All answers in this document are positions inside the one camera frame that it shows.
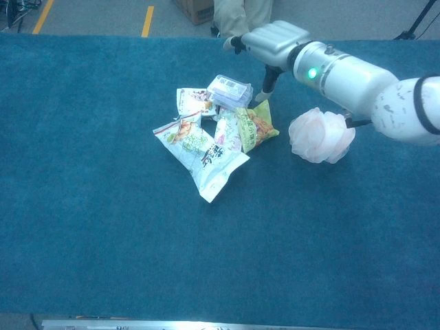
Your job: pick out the large white snack bag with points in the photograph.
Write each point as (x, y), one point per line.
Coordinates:
(199, 154)

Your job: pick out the clear plastic box purple contents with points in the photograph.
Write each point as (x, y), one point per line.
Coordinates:
(227, 89)

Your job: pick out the brown cardboard box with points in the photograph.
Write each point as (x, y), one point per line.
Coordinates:
(197, 12)

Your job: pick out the teal table cloth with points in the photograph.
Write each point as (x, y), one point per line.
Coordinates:
(103, 223)

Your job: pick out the floral cardboard box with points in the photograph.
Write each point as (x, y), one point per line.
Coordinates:
(228, 134)

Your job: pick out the aluminium frame rail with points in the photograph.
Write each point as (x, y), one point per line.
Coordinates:
(172, 324)

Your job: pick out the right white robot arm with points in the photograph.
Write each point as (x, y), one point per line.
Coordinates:
(354, 79)

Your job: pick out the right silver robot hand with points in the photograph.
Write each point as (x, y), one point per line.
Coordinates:
(275, 41)

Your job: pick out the black tripod stand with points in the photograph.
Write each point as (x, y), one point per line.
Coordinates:
(410, 33)

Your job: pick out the person in beige trousers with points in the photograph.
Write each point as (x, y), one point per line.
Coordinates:
(233, 13)

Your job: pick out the small white snack packet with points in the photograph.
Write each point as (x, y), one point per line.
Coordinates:
(190, 101)

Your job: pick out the pink mesh bath sponge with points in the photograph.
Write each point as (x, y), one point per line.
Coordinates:
(319, 137)

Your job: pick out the yellow-green snack packet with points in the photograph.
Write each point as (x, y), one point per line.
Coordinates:
(256, 127)

